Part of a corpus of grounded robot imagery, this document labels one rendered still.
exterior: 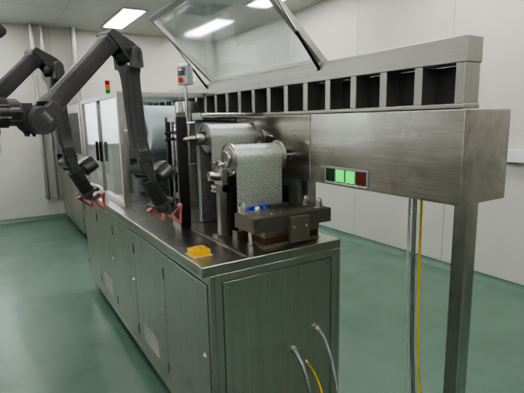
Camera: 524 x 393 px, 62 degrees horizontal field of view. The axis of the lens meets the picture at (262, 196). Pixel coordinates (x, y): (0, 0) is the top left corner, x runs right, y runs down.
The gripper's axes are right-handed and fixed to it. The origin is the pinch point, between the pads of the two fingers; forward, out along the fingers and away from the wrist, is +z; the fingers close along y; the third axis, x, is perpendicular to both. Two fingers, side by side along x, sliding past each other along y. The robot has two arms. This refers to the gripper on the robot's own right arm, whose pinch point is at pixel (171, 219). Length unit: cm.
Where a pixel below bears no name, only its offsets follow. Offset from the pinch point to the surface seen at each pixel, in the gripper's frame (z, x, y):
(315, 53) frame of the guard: -27, -83, -29
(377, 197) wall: 211, -272, 58
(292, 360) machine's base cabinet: 73, 2, -33
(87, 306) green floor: 122, -3, 180
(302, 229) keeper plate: 29, -33, -32
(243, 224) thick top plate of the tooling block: 16.9, -19.8, -14.8
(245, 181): 8.9, -37.6, -6.6
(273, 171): 13, -51, -12
